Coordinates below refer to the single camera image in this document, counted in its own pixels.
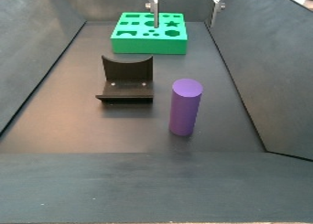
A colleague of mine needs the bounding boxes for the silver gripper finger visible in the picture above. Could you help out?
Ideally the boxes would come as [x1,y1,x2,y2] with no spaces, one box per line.
[146,0,159,17]
[209,0,225,27]

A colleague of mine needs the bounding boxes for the purple cylinder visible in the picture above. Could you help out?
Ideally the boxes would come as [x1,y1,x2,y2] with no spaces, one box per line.
[169,79,203,136]

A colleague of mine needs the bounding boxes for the green shape sorter board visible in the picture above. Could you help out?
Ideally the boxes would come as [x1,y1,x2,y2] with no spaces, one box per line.
[110,12,189,55]

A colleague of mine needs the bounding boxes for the black curved holder bracket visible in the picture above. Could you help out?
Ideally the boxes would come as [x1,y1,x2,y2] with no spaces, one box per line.
[95,57,154,101]

